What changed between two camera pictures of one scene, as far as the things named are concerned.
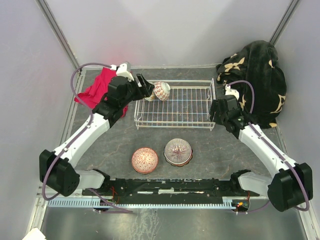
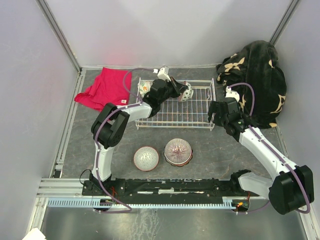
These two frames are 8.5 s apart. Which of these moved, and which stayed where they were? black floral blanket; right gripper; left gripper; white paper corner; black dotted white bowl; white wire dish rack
Moved: left gripper; black dotted white bowl
Stayed: white paper corner; right gripper; white wire dish rack; black floral blanket
